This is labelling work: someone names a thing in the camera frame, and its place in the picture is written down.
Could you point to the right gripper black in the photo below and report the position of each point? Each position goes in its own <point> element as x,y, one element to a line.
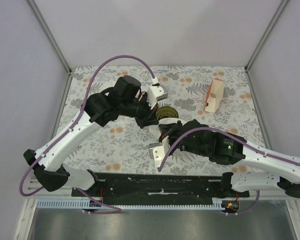
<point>170,129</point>

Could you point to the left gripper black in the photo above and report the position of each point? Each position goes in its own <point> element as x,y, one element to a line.
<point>149,118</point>

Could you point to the dark olive glass dripper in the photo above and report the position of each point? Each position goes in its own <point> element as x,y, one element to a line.
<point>166,112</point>

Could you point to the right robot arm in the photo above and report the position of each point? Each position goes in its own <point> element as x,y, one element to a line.
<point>278,170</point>

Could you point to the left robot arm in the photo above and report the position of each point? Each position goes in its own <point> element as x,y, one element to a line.
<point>123,99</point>

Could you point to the floral tablecloth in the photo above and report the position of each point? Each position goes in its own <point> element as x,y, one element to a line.
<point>122,146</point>

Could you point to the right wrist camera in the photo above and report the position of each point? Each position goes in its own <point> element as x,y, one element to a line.
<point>158,150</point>

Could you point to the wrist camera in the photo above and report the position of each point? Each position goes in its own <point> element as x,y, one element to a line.
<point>156,93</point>
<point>158,150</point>

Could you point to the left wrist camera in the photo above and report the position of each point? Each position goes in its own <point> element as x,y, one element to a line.
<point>156,93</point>

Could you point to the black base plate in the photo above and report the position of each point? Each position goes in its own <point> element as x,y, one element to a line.
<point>162,190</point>

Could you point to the right aluminium frame post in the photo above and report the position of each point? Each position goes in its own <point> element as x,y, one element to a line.
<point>267,32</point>

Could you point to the aluminium frame post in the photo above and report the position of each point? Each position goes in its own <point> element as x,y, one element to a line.
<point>267,32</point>
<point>49,35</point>

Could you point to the left aluminium frame post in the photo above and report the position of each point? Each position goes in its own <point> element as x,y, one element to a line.
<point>49,35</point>

